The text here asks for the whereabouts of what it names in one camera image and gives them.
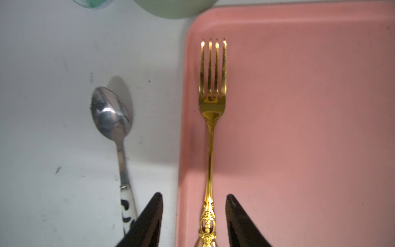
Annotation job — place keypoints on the green thermos jug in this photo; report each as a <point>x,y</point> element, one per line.
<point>175,9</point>

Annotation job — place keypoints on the gold ornate fork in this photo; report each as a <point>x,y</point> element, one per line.
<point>212,102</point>

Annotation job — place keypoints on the cow pattern handle spoon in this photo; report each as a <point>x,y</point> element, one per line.
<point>113,120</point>

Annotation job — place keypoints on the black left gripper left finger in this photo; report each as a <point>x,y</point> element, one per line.
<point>145,231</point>

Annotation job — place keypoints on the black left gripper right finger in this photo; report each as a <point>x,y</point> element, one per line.
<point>241,230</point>

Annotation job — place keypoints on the pink plastic tray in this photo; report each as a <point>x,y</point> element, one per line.
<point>307,140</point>

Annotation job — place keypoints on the small green labelled can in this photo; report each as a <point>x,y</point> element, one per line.
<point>93,4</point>

